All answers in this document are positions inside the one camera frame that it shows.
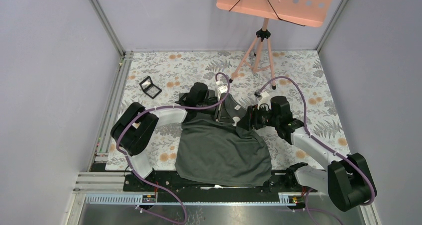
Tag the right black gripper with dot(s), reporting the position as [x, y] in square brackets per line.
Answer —
[251, 118]

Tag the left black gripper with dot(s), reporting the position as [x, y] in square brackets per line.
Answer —
[216, 100]

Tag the orange round brooch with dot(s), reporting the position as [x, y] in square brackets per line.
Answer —
[235, 120]

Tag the dark green t-shirt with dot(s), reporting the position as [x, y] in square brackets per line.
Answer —
[220, 153]

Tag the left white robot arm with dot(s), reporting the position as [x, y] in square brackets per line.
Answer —
[134, 129]

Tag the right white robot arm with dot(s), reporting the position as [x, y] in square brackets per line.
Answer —
[347, 180]

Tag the black brooch display box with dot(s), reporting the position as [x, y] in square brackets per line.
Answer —
[149, 88]

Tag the floral table mat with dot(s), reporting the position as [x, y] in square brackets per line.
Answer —
[301, 80]

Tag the pink music stand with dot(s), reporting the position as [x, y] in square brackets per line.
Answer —
[259, 56]

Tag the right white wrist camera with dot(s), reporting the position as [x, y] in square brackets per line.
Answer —
[263, 99]

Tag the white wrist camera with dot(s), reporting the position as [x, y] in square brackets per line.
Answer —
[221, 90]
[263, 99]

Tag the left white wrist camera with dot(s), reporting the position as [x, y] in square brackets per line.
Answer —
[221, 90]

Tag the slotted cable duct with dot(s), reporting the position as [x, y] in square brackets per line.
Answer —
[209, 198]

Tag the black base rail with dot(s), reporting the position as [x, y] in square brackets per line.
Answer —
[279, 182]

